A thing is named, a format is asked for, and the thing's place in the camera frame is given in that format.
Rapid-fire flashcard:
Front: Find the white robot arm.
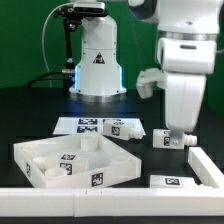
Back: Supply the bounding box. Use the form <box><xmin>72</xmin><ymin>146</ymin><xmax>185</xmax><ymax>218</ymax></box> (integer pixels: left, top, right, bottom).
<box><xmin>70</xmin><ymin>0</ymin><xmax>224</xmax><ymax>147</ymax></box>

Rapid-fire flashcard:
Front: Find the white square tabletop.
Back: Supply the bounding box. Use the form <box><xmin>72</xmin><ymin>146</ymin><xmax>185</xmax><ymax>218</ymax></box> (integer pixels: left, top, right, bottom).
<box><xmin>14</xmin><ymin>132</ymin><xmax>141</xmax><ymax>188</ymax></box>

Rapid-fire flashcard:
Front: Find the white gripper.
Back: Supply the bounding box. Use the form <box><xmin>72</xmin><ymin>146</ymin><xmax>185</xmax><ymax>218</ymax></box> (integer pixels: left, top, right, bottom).
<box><xmin>165</xmin><ymin>73</ymin><xmax>206</xmax><ymax>145</ymax></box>

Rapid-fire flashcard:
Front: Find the white marker sheet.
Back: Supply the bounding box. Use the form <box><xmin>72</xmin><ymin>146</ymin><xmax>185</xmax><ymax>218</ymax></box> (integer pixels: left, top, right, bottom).
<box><xmin>53</xmin><ymin>117</ymin><xmax>146</xmax><ymax>135</ymax></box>

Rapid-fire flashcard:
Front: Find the white right fence bar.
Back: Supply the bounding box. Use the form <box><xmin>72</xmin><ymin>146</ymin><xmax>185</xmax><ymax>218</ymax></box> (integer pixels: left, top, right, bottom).
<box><xmin>188</xmin><ymin>147</ymin><xmax>224</xmax><ymax>189</ymax></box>

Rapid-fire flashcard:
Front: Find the white front fence bar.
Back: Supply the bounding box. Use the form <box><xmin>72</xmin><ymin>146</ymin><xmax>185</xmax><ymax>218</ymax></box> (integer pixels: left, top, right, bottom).
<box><xmin>0</xmin><ymin>188</ymin><xmax>224</xmax><ymax>217</ymax></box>

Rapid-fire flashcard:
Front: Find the white fence bar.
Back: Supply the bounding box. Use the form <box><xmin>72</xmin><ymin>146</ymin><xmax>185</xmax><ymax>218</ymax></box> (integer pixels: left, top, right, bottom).
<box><xmin>188</xmin><ymin>147</ymin><xmax>224</xmax><ymax>189</ymax></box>
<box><xmin>0</xmin><ymin>188</ymin><xmax>224</xmax><ymax>217</ymax></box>

